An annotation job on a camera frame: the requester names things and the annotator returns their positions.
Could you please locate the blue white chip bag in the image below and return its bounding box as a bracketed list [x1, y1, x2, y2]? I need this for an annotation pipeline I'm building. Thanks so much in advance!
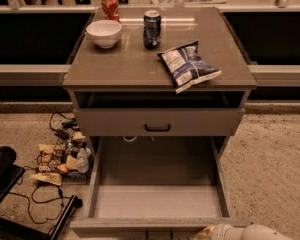
[157, 40, 222, 94]

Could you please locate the grey drawer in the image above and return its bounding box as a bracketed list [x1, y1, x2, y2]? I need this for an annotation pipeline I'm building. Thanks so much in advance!
[75, 91, 244, 136]
[70, 136, 247, 239]

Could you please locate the blue soda can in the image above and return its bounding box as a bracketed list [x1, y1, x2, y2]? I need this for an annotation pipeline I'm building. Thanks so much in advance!
[143, 10, 161, 49]

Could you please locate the white ceramic bowl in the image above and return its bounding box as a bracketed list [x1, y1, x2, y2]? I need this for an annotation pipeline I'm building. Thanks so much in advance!
[86, 20, 122, 48]

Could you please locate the clear plastic bottle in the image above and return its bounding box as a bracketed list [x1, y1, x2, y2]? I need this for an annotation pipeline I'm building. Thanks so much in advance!
[77, 148, 89, 173]

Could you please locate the black power adapter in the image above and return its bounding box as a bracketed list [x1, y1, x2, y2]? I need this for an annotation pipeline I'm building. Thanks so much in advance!
[55, 129, 69, 140]

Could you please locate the grey drawer cabinet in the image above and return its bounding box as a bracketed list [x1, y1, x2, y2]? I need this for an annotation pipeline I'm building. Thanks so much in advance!
[62, 6, 259, 142]

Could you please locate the yellow snack bag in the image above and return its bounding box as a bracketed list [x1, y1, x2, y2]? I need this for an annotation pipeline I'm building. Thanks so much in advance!
[31, 172, 62, 186]

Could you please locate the orange soda can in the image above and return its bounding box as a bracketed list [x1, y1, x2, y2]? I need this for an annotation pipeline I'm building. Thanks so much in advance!
[101, 0, 120, 22]

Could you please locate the black chair base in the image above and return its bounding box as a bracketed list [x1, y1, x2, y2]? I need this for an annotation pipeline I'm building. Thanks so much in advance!
[0, 145, 82, 240]

